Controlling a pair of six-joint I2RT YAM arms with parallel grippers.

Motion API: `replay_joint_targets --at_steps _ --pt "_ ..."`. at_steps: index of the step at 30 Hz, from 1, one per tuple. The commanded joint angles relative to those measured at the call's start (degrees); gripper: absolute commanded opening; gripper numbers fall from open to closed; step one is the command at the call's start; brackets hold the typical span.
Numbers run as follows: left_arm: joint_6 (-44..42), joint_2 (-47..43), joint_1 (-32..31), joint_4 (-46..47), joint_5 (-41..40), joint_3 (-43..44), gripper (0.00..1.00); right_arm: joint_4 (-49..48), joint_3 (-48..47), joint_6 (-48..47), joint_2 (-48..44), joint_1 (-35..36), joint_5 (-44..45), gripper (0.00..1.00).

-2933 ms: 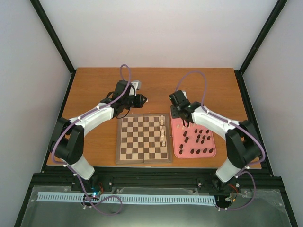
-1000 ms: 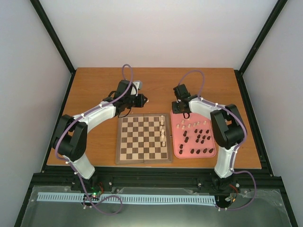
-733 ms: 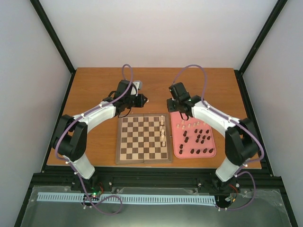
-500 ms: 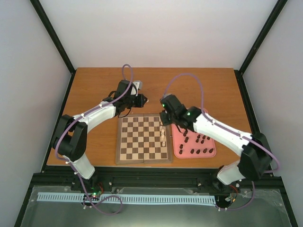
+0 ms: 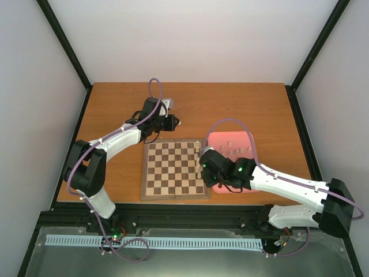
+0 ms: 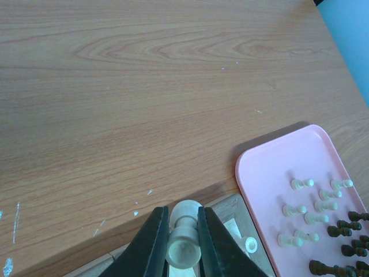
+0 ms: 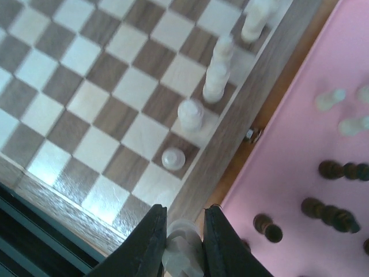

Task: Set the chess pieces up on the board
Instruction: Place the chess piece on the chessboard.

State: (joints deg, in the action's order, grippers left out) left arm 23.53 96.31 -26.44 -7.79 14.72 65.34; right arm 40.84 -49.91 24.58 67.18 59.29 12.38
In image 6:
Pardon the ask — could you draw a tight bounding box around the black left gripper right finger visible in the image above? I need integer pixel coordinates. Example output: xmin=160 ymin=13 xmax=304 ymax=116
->
xmin=197 ymin=206 xmax=266 ymax=277

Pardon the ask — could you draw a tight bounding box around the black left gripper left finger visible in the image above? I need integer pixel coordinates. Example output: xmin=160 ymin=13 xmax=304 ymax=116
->
xmin=100 ymin=206 xmax=170 ymax=277

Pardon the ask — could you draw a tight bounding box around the light wooden chess piece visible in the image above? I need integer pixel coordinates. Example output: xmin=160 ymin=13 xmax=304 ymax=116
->
xmin=277 ymin=234 xmax=304 ymax=248
xmin=283 ymin=204 xmax=307 ymax=217
xmin=291 ymin=179 xmax=314 ymax=190
xmin=245 ymin=237 xmax=258 ymax=253

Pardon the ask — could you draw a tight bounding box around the light wooden rook piece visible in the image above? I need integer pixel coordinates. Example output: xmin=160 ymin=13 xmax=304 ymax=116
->
xmin=166 ymin=200 xmax=202 ymax=269

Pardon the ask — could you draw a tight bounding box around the wooden chessboard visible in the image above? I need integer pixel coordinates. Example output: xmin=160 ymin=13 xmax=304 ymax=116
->
xmin=67 ymin=194 xmax=276 ymax=276

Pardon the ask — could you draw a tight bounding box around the pink plastic tray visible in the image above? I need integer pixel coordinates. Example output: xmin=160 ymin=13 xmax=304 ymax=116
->
xmin=235 ymin=125 xmax=368 ymax=276

